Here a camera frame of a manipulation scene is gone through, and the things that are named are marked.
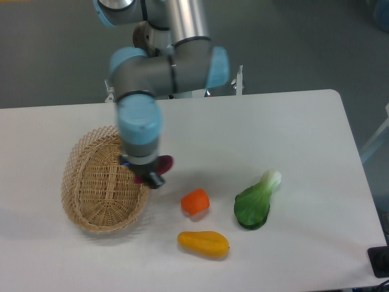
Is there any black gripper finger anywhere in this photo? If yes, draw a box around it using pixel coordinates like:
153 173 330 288
145 172 165 189

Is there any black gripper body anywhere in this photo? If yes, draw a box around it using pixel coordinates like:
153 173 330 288
119 154 160 179

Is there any purple sweet potato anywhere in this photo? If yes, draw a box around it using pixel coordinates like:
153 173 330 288
134 155 174 184

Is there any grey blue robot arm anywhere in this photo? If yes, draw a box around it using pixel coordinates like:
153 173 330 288
94 1 230 189

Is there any woven wicker basket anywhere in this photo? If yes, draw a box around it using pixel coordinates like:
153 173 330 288
61 126 150 234

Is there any orange carrot piece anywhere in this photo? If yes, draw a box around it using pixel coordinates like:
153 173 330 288
181 189 210 216

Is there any yellow papaya fruit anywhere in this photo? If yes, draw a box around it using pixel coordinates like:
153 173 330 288
177 231 230 259

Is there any green bok choy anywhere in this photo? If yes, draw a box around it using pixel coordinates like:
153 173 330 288
233 169 282 230

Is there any black device at edge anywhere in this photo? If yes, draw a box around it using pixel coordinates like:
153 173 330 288
367 246 388 278

